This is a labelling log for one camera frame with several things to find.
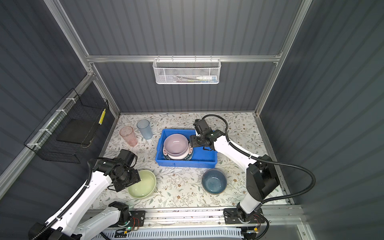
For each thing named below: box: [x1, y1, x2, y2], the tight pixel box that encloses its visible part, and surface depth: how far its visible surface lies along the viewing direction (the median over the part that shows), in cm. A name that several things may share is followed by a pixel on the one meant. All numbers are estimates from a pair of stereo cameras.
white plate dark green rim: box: [163, 142, 194, 161], surface depth 93 cm
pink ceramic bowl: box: [163, 133, 189, 156], surface depth 96 cm
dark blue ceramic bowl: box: [201, 168, 228, 194], surface depth 86 cm
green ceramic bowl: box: [127, 169, 157, 199], surface depth 84 cm
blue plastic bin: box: [155, 129, 218, 168], surface depth 94 cm
